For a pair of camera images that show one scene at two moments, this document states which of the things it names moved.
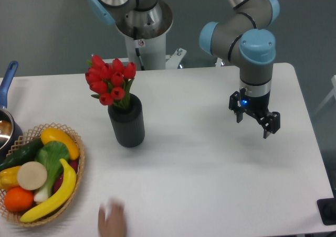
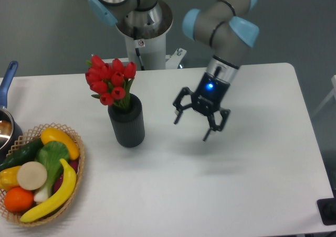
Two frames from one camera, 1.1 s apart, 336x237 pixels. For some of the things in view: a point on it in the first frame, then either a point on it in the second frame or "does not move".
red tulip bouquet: (112, 83) does not move
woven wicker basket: (26, 138) does not move
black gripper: (257, 106) -> (210, 94)
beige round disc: (32, 175) does not move
